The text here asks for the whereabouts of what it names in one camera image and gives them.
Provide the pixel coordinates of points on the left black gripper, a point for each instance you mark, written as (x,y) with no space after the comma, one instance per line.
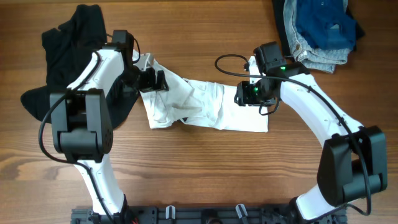
(150,85)

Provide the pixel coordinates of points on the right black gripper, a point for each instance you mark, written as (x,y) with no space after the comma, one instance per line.
(244,94)

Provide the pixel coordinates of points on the white t-shirt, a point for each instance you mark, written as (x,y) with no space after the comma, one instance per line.
(200,103)

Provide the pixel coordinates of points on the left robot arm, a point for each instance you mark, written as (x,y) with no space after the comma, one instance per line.
(81,122)

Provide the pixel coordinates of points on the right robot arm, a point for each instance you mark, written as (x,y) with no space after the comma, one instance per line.
(353,163)

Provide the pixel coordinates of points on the light blue denim jeans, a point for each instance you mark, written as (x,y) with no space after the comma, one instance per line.
(301,51)

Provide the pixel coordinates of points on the black t-shirt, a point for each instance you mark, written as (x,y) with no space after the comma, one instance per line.
(67,52)

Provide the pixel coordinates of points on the black folded garment under jeans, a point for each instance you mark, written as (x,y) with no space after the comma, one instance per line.
(278,8)

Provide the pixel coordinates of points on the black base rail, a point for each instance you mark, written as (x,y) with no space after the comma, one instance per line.
(240,214)

